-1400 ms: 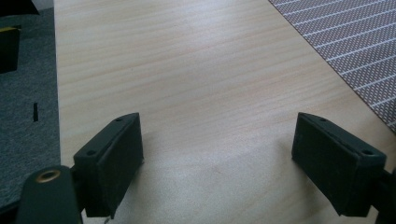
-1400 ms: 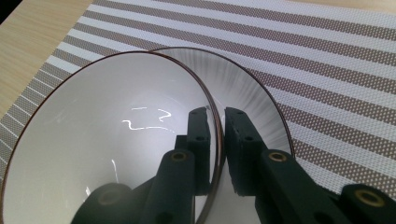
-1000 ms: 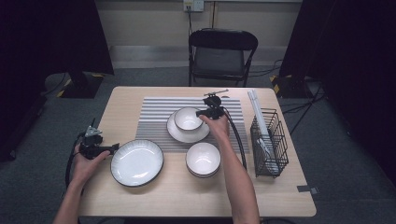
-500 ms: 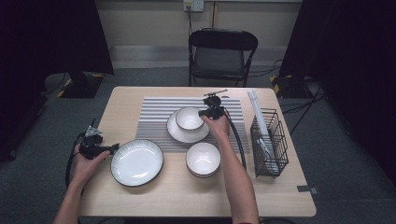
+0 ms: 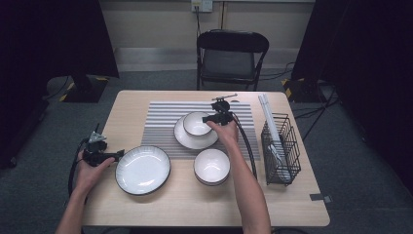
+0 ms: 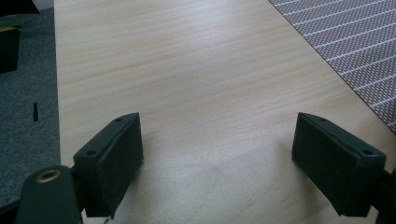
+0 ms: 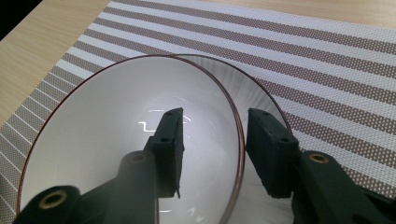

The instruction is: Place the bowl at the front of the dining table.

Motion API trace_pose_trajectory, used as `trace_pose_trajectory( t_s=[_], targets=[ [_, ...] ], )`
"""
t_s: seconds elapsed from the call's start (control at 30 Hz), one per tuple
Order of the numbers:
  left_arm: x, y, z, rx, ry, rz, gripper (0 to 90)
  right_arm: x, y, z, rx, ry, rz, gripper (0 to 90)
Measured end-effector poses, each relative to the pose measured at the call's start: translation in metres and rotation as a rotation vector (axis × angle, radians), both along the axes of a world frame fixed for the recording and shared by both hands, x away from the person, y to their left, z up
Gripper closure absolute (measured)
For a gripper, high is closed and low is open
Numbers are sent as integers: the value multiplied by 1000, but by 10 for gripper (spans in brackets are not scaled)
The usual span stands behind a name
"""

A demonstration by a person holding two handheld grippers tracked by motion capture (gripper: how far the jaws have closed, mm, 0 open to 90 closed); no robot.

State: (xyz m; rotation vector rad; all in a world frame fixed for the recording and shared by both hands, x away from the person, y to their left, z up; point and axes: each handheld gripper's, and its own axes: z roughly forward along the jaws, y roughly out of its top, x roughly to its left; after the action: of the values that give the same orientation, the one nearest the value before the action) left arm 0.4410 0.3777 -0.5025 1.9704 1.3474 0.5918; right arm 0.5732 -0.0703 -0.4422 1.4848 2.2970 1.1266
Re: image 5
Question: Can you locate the black outlet cable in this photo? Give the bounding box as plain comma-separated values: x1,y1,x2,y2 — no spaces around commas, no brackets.
194,5,203,37

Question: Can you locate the hand-held gripper cable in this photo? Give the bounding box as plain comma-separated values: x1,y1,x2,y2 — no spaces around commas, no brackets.
67,137,91,198
231,111,258,179

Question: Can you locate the right hand-held gripper cable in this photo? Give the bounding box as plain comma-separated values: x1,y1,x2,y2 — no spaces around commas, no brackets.
231,111,258,179

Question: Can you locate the grey round base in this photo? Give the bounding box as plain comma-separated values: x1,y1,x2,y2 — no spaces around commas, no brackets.
46,76,71,100

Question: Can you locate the black floor cable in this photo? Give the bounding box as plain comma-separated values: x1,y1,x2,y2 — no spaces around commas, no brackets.
258,61,297,82
291,81,340,144

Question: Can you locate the black folding chair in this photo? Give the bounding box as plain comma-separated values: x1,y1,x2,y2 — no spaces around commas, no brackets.
196,28,271,92

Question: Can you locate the white plate with dark rim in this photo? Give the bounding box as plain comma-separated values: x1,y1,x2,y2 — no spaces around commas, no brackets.
114,144,171,196
173,113,219,150

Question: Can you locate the black wire basket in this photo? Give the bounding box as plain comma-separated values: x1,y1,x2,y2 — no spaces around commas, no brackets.
260,112,302,187

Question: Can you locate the black curtain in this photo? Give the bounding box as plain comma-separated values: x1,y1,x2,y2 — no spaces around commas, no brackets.
290,0,413,196
0,0,120,169

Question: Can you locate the white wall outlet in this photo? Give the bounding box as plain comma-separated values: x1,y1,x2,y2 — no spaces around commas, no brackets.
190,0,213,14

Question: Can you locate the black stand base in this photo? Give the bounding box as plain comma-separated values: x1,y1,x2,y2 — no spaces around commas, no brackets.
282,77,325,103
59,72,110,104

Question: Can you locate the person's left hand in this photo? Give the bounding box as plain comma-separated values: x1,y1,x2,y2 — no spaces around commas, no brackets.
75,150,116,195

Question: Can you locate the left hand-held gripper cable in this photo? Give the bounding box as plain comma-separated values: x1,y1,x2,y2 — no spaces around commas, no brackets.
67,137,91,198

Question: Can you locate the grey tape piece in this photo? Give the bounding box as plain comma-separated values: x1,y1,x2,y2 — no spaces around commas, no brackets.
309,193,333,204

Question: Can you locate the white bowl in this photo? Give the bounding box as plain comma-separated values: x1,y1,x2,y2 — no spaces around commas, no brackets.
182,111,213,137
193,148,231,187

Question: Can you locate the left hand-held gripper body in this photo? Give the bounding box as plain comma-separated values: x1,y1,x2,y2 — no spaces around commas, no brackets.
82,131,111,168

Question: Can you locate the person's right hand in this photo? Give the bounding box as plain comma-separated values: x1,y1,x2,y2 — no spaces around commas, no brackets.
206,120,240,151

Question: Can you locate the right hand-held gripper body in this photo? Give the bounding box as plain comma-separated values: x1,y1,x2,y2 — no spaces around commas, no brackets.
210,93,239,126

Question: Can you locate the striped woven placemat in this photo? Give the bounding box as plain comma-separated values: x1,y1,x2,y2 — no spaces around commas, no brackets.
140,100,261,161

